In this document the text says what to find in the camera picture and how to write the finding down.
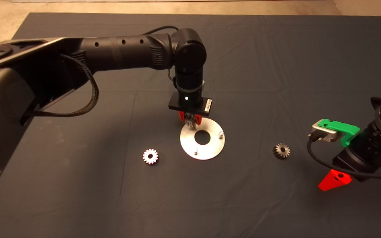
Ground green right camera mount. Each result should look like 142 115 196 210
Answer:
318 119 360 147

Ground silver right camera box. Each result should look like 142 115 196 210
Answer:
312 122 340 143

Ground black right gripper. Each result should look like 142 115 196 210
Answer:
318 124 381 191

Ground dark steel planetary gear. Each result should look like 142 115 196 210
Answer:
272 143 290 160

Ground bright steel planetary gear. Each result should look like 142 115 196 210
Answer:
143 148 159 165

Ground thin black left camera cable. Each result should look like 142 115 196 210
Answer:
143 26 179 36

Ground dark grey table cloth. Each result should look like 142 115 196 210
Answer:
0 12 381 238

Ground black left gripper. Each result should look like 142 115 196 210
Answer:
168 87 213 126

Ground round metal carrier plate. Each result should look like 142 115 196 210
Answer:
180 117 226 160

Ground black right camera cable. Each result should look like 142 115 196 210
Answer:
307 134 381 180

